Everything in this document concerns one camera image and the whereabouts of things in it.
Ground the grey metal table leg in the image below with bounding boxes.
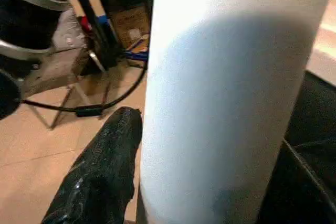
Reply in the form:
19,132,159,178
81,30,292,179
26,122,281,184
48,82,112,130

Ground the brown cardboard box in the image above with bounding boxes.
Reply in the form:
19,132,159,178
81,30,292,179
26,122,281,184
109,4,152,49

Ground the black shelf stand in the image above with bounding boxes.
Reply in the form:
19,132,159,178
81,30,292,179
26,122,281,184
73,0,157,72

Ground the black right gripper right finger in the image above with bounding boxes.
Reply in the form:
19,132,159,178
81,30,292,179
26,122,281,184
257,139,336,224

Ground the white plastic table leg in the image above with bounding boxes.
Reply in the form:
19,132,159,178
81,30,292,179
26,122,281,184
135,0,336,224

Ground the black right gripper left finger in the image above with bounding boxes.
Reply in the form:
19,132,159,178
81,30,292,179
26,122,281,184
41,106,144,224

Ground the white plastic table top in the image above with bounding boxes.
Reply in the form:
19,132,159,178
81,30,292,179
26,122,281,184
306,0,336,87

